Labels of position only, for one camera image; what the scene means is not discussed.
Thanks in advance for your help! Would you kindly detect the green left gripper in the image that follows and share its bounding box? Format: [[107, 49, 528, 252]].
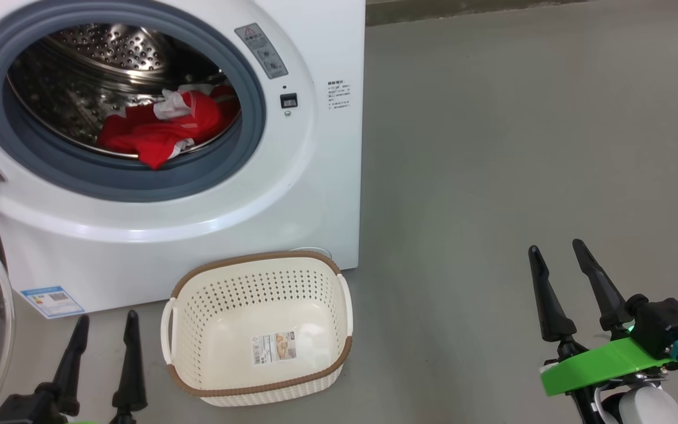
[[51, 310, 147, 424]]

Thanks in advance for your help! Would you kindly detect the cream laundry basket brown rim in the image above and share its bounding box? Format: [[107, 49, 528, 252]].
[[161, 251, 354, 407]]

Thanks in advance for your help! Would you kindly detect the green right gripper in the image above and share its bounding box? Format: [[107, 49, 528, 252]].
[[529, 238, 676, 396]]

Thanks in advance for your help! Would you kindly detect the white front-load washing machine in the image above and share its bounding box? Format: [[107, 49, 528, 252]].
[[0, 0, 366, 319]]

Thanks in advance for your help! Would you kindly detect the stainless steel washing machine drum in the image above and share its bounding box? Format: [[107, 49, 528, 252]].
[[6, 24, 242, 160]]

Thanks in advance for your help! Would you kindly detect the red shirt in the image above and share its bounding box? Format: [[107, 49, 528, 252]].
[[97, 84, 241, 170]]

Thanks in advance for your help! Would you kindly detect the blue energy label sticker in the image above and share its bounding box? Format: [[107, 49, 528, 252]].
[[20, 286, 85, 319]]

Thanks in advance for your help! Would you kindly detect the grey warning label sticker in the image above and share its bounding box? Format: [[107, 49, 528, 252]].
[[234, 23, 289, 80]]

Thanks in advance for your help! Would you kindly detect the printed instruction label sticker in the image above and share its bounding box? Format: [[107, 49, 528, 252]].
[[251, 331, 297, 365]]

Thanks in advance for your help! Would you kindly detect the dark wall skirting strip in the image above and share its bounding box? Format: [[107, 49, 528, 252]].
[[365, 0, 587, 27]]

